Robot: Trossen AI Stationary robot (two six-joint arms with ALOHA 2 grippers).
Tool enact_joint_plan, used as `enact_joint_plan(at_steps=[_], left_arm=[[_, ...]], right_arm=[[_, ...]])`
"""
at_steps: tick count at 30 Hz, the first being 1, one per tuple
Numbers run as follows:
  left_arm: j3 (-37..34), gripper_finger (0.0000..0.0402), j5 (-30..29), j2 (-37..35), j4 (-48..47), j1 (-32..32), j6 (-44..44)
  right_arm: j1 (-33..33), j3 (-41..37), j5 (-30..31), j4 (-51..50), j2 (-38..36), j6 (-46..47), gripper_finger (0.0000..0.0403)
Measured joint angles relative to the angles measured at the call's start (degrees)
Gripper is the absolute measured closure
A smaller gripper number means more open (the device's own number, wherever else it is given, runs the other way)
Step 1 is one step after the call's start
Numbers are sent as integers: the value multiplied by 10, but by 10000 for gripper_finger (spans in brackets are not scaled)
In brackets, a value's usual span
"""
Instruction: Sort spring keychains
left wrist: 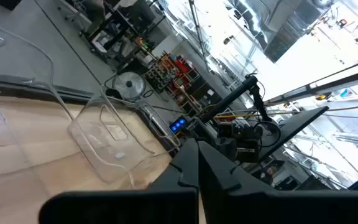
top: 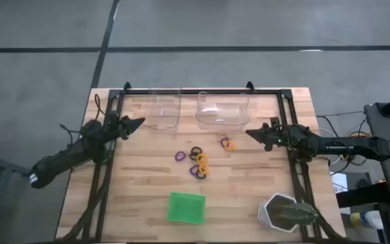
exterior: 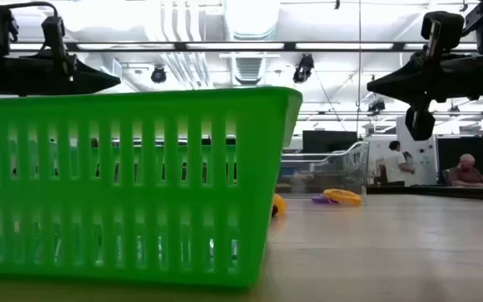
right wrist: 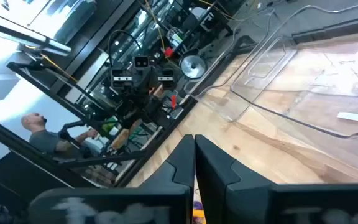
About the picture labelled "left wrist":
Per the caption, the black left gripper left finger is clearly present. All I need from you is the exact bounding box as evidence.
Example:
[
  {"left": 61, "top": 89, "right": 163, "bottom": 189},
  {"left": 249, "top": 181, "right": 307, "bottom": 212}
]
[{"left": 38, "top": 138, "right": 200, "bottom": 224}]

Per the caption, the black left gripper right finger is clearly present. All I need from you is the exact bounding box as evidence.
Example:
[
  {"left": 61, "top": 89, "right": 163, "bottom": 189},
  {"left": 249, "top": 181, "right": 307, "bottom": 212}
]
[{"left": 198, "top": 141, "right": 358, "bottom": 224}]

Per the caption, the black box with blue lights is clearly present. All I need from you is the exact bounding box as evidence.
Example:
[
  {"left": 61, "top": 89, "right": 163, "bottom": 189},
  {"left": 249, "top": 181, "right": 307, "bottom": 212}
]
[{"left": 168, "top": 116, "right": 190, "bottom": 134}]

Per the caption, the clear wavy-rimmed plastic bin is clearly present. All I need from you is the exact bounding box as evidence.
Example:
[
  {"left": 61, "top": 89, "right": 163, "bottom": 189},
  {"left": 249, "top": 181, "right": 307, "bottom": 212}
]
[{"left": 67, "top": 89, "right": 182, "bottom": 185}]

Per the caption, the black flat monitor panel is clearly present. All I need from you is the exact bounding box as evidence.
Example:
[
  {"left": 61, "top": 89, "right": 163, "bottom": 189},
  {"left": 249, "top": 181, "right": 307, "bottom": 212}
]
[{"left": 257, "top": 105, "right": 330, "bottom": 163}]

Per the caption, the orange storage shelf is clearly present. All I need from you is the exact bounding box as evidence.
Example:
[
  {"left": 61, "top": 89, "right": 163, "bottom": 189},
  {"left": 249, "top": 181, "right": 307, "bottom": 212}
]
[{"left": 144, "top": 52, "right": 205, "bottom": 113}]

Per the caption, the grey round floor fan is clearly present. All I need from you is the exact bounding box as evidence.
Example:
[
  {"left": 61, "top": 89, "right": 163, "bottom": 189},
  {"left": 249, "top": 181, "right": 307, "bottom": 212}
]
[{"left": 111, "top": 71, "right": 147, "bottom": 102}]

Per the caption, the black office desk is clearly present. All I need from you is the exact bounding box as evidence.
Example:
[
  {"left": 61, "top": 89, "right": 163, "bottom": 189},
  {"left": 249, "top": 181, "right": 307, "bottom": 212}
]
[{"left": 87, "top": 0, "right": 167, "bottom": 65}]

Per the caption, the clear rectangular plastic bin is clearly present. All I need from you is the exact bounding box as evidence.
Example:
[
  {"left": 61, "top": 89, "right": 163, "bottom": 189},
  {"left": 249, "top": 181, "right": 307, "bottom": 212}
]
[{"left": 0, "top": 20, "right": 74, "bottom": 180}]

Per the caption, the person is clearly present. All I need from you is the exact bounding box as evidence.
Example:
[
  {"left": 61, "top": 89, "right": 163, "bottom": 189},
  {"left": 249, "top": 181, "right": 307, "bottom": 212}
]
[{"left": 80, "top": 0, "right": 108, "bottom": 37}]

